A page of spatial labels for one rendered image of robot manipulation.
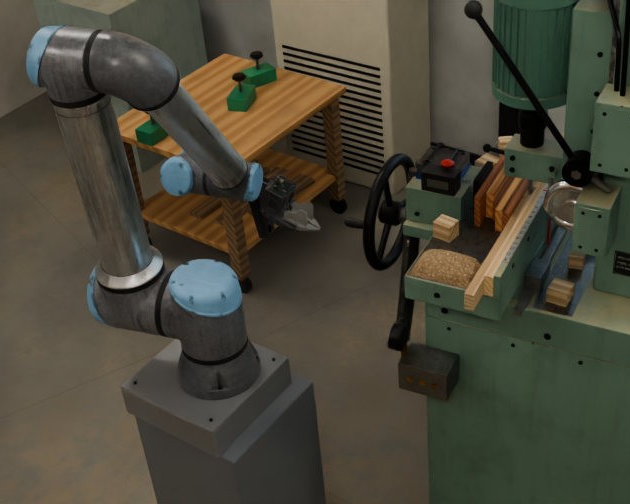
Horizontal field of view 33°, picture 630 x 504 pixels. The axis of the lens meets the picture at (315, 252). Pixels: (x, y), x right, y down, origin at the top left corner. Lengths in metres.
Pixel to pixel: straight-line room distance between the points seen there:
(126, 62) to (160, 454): 1.01
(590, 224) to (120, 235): 0.95
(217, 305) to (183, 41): 2.35
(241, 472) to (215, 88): 1.81
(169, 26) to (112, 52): 2.42
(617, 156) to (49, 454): 1.94
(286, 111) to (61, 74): 1.72
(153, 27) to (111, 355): 1.41
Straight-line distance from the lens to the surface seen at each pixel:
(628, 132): 2.02
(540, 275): 2.30
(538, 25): 2.11
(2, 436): 3.37
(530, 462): 2.61
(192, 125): 2.13
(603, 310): 2.31
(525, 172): 2.32
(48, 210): 4.33
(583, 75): 2.13
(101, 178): 2.13
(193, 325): 2.26
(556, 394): 2.42
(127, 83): 1.95
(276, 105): 3.67
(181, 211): 3.81
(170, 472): 2.57
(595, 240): 2.16
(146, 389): 2.43
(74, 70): 1.98
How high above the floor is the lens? 2.26
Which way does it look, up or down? 36 degrees down
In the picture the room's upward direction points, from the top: 6 degrees counter-clockwise
